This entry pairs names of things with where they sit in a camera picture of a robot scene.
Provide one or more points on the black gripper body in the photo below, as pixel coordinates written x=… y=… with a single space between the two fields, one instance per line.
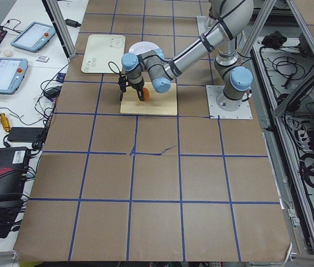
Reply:
x=137 y=87

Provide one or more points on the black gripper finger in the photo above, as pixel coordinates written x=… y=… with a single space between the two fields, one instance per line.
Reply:
x=140 y=94

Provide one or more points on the orange fruit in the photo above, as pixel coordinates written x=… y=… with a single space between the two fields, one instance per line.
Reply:
x=146 y=94

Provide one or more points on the white round plate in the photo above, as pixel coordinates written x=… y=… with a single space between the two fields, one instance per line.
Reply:
x=143 y=47

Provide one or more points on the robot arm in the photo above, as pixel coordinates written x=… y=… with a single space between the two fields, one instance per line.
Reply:
x=230 y=17

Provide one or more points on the cream bear tray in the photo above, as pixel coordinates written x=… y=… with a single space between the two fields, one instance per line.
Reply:
x=102 y=49

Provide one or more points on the bamboo cutting board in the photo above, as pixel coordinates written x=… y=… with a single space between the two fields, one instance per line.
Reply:
x=157 y=103

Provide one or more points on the far teach pendant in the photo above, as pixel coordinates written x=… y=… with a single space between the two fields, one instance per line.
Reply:
x=34 y=37

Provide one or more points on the teach pendant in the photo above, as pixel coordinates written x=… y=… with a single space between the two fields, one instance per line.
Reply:
x=12 y=72
x=34 y=37

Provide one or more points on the black power adapter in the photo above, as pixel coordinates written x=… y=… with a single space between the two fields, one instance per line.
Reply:
x=24 y=134

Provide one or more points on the near teach pendant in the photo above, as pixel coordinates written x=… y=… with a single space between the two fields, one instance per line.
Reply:
x=12 y=72

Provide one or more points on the gold cylindrical tool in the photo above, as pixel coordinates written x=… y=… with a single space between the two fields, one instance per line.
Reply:
x=5 y=122

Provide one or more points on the black electronics box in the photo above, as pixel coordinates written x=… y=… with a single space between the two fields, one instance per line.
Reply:
x=13 y=166

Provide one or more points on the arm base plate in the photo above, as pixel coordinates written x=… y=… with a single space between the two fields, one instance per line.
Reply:
x=223 y=108
x=204 y=24

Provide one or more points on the aluminium frame post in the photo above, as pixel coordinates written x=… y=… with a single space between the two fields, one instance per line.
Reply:
x=59 y=24

